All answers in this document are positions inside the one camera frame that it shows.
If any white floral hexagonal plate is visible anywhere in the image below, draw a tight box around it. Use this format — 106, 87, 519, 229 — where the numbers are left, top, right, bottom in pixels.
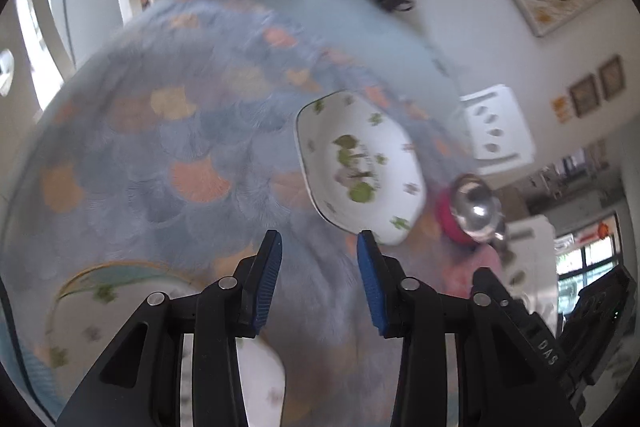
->
295, 90, 427, 247

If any gold-rimmed floral plate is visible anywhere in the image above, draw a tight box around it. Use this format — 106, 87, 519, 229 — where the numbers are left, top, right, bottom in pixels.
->
45, 261, 287, 425

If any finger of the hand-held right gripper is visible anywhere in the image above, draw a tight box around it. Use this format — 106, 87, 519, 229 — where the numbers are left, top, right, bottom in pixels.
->
472, 267, 567, 380

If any window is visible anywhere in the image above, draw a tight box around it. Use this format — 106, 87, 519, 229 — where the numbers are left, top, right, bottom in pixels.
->
554, 216, 623, 308

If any blue orange patterned tablecloth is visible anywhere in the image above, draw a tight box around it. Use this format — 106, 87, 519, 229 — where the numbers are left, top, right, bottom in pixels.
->
10, 0, 476, 427

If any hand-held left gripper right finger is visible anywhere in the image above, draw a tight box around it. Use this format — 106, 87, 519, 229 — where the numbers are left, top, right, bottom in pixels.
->
357, 230, 581, 427

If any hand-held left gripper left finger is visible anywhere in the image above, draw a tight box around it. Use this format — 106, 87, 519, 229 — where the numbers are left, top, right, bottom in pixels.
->
55, 230, 284, 427

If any cluttered background shelf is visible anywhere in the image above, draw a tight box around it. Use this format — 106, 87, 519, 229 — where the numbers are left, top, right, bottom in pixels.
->
527, 146, 623, 219

